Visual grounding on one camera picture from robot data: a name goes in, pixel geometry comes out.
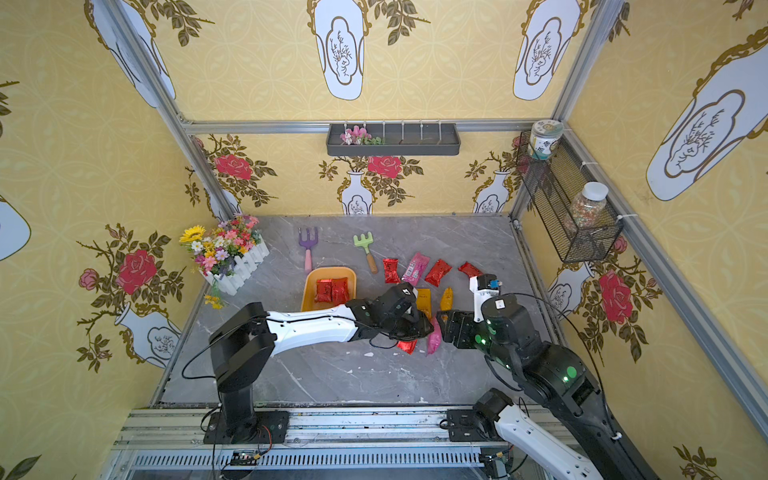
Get yellow tea bag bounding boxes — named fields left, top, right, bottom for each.
left=416, top=288, right=432, bottom=320
left=440, top=287, right=454, bottom=311

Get pink tea bag with barcode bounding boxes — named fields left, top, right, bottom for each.
left=426, top=317, right=442, bottom=356

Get long pink tea bag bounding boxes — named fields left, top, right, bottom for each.
left=402, top=252, right=430, bottom=286

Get red tea bag top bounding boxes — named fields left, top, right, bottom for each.
left=458, top=262, right=483, bottom=278

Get red tea bag small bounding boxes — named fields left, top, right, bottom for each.
left=314, top=279, right=333, bottom=303

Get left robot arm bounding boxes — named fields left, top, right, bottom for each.
left=204, top=283, right=435, bottom=446

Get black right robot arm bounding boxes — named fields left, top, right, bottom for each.
left=437, top=293, right=657, bottom=479

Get yellow plastic storage box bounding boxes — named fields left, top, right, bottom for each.
left=301, top=266, right=357, bottom=312

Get flower box white fence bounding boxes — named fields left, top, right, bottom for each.
left=179, top=215, right=269, bottom=309

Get green toy rake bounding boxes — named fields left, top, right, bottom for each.
left=353, top=232, right=378, bottom=274

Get purple toy rake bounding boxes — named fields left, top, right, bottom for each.
left=298, top=227, right=319, bottom=273

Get clear jar white lid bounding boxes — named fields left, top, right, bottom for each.
left=565, top=182, right=609, bottom=233

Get jar with patterned label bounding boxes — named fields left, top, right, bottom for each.
left=528, top=119, right=564, bottom=160

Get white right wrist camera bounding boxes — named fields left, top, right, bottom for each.
left=469, top=274, right=500, bottom=323

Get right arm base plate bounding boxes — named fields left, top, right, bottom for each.
left=439, top=409, right=500, bottom=443

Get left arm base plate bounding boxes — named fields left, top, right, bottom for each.
left=203, top=411, right=290, bottom=445

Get black wire basket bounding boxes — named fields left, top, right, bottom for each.
left=517, top=132, right=623, bottom=263

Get grey wall shelf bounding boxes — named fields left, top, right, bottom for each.
left=326, top=120, right=462, bottom=157

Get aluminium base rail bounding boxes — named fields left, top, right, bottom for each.
left=98, top=404, right=634, bottom=480

